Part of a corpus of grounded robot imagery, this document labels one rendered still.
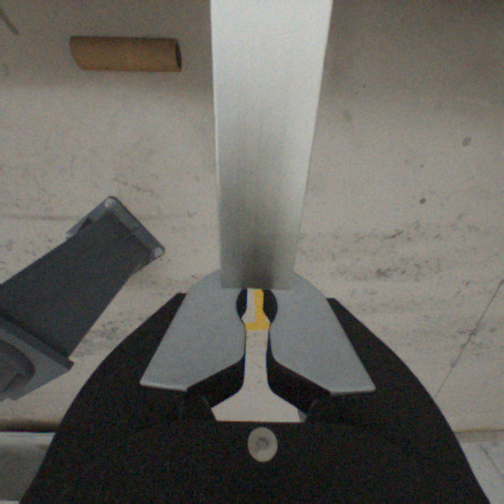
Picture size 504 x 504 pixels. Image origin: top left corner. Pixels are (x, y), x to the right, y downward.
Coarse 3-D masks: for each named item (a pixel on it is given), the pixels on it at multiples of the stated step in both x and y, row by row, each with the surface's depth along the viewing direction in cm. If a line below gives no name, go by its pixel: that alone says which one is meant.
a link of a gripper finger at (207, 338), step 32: (192, 288) 10; (224, 288) 10; (192, 320) 8; (224, 320) 8; (160, 352) 7; (192, 352) 7; (224, 352) 7; (160, 384) 6; (192, 384) 6; (224, 384) 7
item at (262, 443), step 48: (144, 432) 5; (192, 432) 5; (240, 432) 5; (288, 432) 5; (336, 432) 5; (96, 480) 4; (144, 480) 4; (192, 480) 4; (240, 480) 4; (288, 480) 4; (336, 480) 4; (384, 480) 4; (432, 480) 4
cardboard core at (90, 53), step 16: (80, 48) 66; (96, 48) 66; (112, 48) 66; (128, 48) 66; (144, 48) 66; (160, 48) 66; (176, 48) 71; (80, 64) 69; (96, 64) 69; (112, 64) 69; (128, 64) 69; (144, 64) 69; (160, 64) 68; (176, 64) 69
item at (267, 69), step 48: (240, 0) 5; (288, 0) 5; (240, 48) 6; (288, 48) 6; (240, 96) 6; (288, 96) 6; (240, 144) 7; (288, 144) 7; (240, 192) 8; (288, 192) 8; (240, 240) 9; (288, 240) 9; (240, 288) 10; (288, 288) 10
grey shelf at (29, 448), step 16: (0, 432) 175; (16, 432) 175; (0, 448) 183; (16, 448) 183; (32, 448) 182; (0, 464) 193; (16, 464) 192; (32, 464) 192; (0, 480) 183; (16, 480) 183; (0, 496) 175; (16, 496) 174
